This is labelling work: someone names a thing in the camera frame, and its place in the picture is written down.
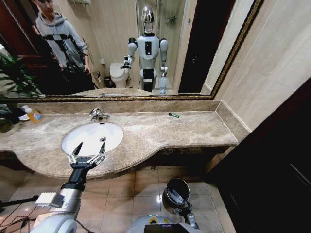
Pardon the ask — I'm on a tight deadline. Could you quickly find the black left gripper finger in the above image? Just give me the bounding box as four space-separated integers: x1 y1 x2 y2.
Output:
89 142 107 164
68 142 83 165

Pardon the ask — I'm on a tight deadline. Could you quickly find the white oval sink basin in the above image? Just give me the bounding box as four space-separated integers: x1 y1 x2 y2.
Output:
61 122 124 156

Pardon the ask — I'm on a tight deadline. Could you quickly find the chrome faucet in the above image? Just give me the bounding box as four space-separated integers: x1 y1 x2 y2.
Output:
89 107 111 122

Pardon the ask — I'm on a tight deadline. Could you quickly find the white robot front shell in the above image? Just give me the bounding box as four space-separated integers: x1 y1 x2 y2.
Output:
125 214 200 233

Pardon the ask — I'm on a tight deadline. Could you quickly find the orange soap pump bottle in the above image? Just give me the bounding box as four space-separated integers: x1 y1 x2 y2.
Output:
21 104 45 124

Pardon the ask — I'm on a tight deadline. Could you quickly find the black stand rod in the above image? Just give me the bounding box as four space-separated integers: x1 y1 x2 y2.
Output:
0 195 40 208

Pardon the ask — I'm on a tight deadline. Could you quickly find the dark wooden door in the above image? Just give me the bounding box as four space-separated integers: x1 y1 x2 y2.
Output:
205 77 311 233

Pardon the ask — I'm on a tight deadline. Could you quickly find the green leafy plant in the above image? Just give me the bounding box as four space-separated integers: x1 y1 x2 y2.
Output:
0 52 46 133

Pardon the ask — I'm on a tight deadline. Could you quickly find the black floor cable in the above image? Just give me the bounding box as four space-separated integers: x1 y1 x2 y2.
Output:
0 208 37 230

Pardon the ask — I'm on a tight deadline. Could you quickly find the gold framed wall mirror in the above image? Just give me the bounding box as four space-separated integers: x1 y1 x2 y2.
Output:
0 0 264 100

